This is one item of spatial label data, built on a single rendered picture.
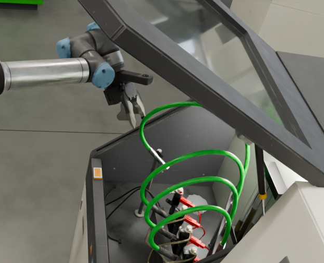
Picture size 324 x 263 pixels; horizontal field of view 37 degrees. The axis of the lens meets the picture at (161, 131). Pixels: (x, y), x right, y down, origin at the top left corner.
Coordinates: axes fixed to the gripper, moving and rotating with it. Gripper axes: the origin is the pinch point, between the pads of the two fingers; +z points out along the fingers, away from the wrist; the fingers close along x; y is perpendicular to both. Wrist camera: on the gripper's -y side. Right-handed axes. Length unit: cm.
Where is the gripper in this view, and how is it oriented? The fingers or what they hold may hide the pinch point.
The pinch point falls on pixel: (140, 121)
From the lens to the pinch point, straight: 162.3
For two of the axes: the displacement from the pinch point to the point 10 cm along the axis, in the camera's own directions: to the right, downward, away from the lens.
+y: -8.5, 2.4, 4.6
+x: -3.9, 2.9, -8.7
